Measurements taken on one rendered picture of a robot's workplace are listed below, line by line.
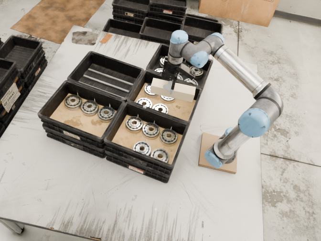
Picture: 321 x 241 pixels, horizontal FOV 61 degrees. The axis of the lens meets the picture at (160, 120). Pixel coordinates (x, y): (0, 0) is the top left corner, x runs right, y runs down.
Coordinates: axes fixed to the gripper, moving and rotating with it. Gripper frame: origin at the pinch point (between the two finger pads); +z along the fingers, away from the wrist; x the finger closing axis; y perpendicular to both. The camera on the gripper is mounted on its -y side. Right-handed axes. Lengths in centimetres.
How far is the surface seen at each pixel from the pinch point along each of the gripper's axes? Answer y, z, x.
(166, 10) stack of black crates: 25, 56, -160
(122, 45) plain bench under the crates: 49, 39, -72
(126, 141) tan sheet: 19.7, 25.7, 24.3
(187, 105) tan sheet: -11.3, 25.8, -12.3
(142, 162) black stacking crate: 7.5, 24.1, 35.9
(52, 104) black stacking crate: 67, 19, 14
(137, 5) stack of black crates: 61, 71, -182
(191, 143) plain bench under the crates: -19.3, 38.8, 7.0
